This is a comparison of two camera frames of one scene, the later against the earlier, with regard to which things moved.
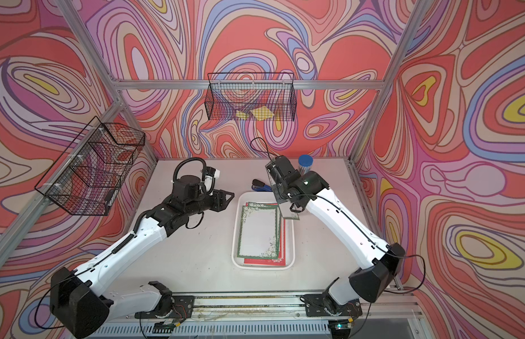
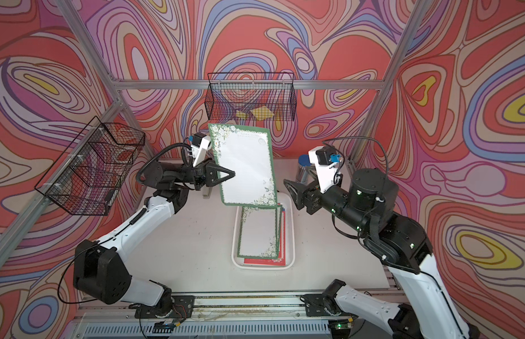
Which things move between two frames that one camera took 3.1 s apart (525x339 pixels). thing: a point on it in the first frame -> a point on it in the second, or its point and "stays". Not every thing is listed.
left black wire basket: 87,178 stays
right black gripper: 277,190 -> 312,195
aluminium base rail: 270,316 stays
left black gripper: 219,200 -> 206,175
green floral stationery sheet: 257,237 stays
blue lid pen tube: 305,163 stays
